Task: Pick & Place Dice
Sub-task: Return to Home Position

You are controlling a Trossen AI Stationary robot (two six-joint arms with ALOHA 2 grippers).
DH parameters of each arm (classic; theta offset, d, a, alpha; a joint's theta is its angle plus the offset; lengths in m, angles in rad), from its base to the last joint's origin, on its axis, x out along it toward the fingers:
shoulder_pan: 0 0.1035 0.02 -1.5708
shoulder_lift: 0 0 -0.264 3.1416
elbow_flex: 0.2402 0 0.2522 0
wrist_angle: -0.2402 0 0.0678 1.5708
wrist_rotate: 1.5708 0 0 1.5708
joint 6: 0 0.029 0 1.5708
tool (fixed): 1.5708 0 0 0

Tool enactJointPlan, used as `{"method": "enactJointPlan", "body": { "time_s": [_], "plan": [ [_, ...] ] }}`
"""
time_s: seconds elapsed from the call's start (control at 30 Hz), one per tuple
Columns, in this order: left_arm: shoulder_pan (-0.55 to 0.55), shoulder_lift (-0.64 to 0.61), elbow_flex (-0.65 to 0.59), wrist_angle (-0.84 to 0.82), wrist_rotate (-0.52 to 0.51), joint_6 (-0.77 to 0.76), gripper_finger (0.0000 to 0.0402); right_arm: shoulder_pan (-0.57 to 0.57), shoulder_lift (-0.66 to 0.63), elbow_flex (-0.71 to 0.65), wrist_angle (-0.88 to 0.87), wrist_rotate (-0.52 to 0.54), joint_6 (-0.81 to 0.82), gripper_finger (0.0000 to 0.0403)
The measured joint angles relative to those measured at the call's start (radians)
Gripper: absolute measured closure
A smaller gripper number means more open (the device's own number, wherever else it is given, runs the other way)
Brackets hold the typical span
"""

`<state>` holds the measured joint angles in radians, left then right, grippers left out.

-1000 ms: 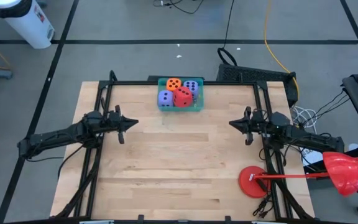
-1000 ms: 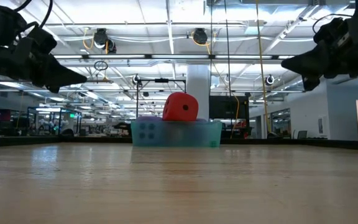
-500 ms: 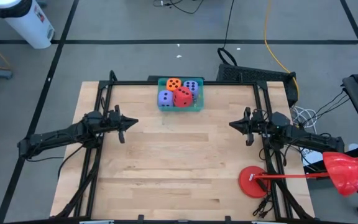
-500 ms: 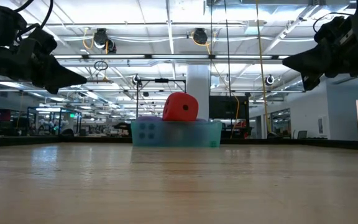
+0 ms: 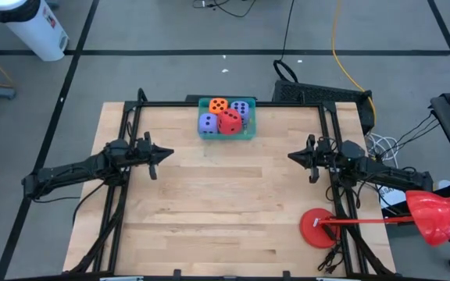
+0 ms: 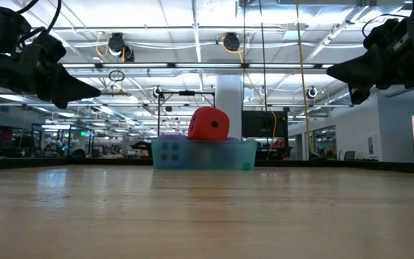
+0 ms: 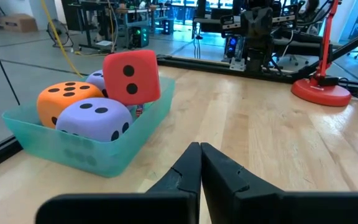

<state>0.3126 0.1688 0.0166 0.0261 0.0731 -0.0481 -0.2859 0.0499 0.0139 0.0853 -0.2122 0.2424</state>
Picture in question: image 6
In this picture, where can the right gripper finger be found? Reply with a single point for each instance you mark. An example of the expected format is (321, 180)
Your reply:
(365, 64)
(365, 80)

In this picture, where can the black robot cell frame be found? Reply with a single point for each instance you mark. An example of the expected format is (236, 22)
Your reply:
(68, 140)

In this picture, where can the white building column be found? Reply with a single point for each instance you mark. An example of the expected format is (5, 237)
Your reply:
(234, 93)

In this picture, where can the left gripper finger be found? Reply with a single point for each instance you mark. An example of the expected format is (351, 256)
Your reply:
(70, 96)
(72, 84)

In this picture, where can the red foam die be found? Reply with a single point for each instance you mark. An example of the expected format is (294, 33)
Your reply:
(203, 126)

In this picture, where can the black screen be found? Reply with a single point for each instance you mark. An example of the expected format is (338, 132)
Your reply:
(261, 124)

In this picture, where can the teal translucent plastic bin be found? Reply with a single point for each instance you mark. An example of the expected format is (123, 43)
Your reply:
(210, 154)

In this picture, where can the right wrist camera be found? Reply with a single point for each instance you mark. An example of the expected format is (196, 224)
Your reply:
(383, 34)

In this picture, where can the long ceiling light bar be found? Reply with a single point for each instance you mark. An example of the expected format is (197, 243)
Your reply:
(138, 65)

